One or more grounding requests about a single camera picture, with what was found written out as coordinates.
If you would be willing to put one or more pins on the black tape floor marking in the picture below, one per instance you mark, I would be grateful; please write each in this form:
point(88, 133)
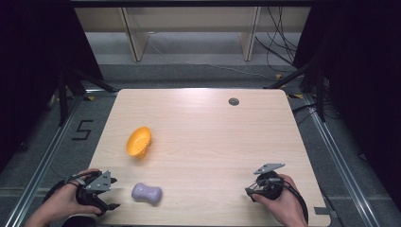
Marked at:
point(82, 130)

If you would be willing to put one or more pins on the orange perforated soap dish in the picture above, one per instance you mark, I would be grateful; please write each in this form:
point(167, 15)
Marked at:
point(138, 142)

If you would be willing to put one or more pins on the black tripod stand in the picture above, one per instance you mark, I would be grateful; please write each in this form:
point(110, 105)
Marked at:
point(320, 94)
point(63, 97)

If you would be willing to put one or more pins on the black curtain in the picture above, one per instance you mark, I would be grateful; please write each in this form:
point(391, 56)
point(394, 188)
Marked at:
point(362, 94)
point(31, 78)

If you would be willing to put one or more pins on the person's right hand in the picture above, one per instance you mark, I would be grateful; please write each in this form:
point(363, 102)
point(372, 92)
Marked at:
point(288, 205)

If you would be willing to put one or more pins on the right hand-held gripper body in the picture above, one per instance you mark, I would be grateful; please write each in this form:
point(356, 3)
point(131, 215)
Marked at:
point(269, 186)

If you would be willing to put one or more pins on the purple bone-shaped soap bar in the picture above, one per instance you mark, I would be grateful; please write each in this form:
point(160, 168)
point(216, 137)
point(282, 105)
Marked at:
point(146, 193)

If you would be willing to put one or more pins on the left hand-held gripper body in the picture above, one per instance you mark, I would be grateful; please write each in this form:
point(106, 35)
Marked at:
point(98, 184)

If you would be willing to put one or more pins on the person's left hand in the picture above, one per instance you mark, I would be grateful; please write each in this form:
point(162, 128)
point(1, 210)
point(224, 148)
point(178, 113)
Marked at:
point(63, 201)

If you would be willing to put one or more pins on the aluminium floor rail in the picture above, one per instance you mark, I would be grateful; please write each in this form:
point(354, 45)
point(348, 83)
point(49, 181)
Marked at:
point(340, 157)
point(47, 157)

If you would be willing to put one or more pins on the white desk frame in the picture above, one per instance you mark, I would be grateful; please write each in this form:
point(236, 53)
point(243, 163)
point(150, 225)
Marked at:
point(138, 38)

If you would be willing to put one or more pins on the yellow black floor tape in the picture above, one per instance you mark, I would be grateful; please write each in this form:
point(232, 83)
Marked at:
point(278, 76)
point(90, 98)
point(296, 96)

